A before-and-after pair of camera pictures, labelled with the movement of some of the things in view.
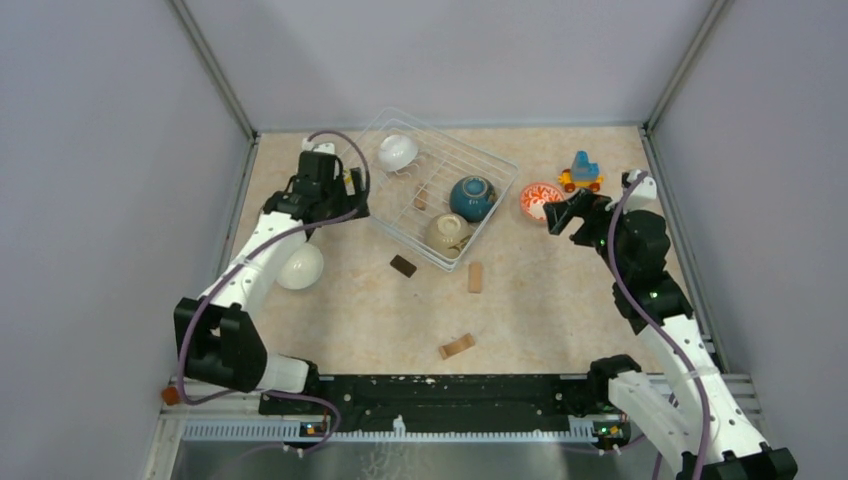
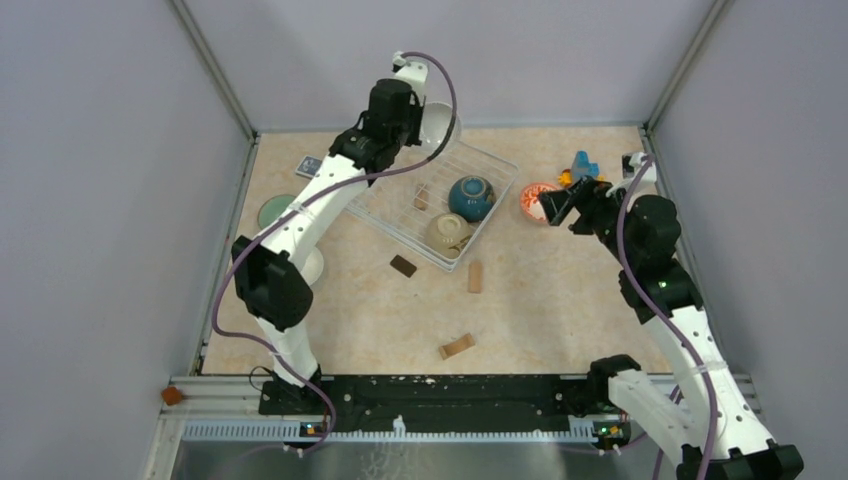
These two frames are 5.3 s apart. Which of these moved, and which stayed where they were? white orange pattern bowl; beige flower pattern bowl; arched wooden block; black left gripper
Moved: black left gripper
Stayed: arched wooden block; beige flower pattern bowl; white orange pattern bowl
